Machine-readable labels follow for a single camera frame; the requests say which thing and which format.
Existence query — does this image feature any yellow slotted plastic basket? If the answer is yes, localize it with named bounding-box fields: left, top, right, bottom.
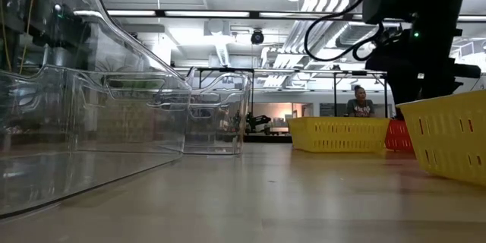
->
left=395, top=90, right=486, bottom=188
left=287, top=116, right=391, bottom=154

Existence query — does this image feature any small clear plastic bin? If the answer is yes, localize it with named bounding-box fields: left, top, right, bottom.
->
left=181, top=68, right=252, bottom=156

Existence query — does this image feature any person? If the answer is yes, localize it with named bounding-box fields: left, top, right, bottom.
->
left=346, top=85, right=376, bottom=118

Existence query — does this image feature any large clear plastic bin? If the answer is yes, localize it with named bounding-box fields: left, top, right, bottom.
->
left=0, top=0, right=193, bottom=219

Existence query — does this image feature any red slotted plastic basket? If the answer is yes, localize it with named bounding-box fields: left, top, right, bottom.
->
left=384, top=118, right=415, bottom=152

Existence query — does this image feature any black overhead camera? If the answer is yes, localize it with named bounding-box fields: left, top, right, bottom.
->
left=250, top=29, right=266, bottom=46

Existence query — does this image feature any black looped gripper cable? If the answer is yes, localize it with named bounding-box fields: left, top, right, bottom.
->
left=303, top=0, right=384, bottom=62

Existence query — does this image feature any black metal background frame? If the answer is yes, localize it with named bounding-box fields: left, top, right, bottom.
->
left=196, top=67, right=389, bottom=118

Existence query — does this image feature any yellow cable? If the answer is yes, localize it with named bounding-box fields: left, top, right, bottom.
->
left=0, top=0, right=38, bottom=75

